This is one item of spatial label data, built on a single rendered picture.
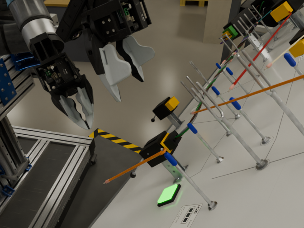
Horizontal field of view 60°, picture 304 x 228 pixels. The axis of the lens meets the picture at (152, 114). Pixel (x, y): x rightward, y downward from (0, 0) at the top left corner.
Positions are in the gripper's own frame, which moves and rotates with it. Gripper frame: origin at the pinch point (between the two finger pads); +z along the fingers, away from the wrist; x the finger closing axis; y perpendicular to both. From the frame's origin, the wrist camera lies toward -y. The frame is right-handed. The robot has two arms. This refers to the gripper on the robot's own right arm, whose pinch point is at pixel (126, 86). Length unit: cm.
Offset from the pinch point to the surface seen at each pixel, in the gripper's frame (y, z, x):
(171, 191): 5.2, 18.7, -6.2
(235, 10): 2, 4, 93
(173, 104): -9.5, 18.5, 31.3
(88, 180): -110, 80, 62
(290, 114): 26.1, 4.3, -8.3
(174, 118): -12.3, 24.8, 33.5
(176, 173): 4.1, 18.9, -1.1
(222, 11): -57, 26, 308
